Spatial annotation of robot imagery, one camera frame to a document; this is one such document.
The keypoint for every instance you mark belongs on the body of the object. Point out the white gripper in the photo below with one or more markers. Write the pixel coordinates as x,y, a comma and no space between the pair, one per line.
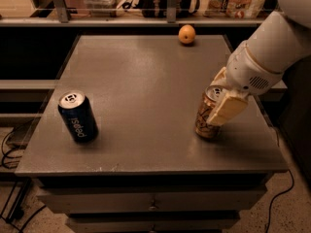
248,70

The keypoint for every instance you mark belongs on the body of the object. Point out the orange soda can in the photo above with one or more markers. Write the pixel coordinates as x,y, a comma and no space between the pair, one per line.
208,102

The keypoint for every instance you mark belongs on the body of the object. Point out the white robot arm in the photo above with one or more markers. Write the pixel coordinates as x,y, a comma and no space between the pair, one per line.
261,61

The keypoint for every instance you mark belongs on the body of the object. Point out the blue pepsi can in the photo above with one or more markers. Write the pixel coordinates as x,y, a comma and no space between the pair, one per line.
75,110

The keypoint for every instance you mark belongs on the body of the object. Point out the orange fruit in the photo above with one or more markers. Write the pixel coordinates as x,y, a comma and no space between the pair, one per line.
186,34

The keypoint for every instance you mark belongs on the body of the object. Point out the colourful snack bag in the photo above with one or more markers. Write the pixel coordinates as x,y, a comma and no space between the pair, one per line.
234,8

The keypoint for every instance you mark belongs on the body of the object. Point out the grey drawer cabinet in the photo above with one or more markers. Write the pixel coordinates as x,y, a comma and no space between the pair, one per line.
144,92

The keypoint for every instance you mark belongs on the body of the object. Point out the black backpack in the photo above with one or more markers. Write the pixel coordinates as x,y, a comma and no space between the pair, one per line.
158,8

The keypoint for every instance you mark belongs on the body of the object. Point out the metal drawer knob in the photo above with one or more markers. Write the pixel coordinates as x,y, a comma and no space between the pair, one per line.
153,207

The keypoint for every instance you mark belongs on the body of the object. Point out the grey metal shelf rail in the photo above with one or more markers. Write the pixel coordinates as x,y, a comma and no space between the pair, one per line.
23,13

